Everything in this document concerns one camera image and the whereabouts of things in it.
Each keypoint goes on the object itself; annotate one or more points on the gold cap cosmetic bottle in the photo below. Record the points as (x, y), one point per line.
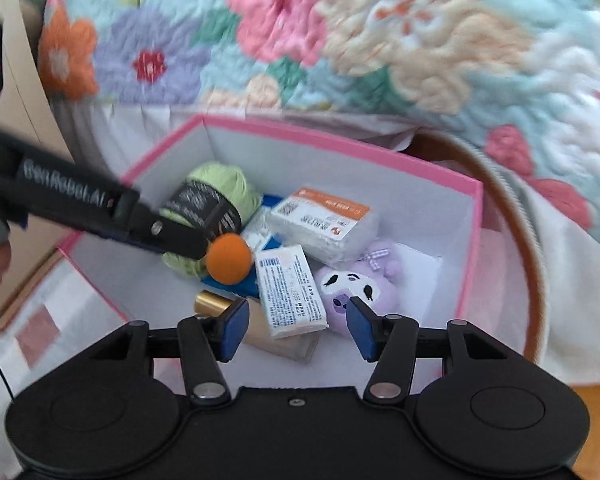
(297, 348)

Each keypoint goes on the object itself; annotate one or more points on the pink cardboard box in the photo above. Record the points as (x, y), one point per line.
(433, 214)

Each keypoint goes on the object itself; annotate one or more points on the purple plush toy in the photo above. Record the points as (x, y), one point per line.
(374, 277)

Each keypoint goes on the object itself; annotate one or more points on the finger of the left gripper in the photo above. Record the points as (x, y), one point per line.
(155, 233)

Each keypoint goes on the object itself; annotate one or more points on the beige cabinet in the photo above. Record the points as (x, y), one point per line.
(24, 111)

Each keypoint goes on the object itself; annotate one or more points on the green yarn ball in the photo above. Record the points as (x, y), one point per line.
(210, 209)

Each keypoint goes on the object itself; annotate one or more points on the orange makeup sponge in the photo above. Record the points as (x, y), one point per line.
(229, 259)

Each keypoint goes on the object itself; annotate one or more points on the white printed packet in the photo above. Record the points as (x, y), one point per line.
(288, 294)

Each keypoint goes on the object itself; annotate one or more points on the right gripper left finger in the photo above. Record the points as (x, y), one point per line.
(201, 343)

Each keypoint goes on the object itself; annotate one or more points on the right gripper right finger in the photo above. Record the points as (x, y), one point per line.
(394, 343)

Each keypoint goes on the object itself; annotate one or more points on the floral quilt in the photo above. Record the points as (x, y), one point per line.
(520, 79)

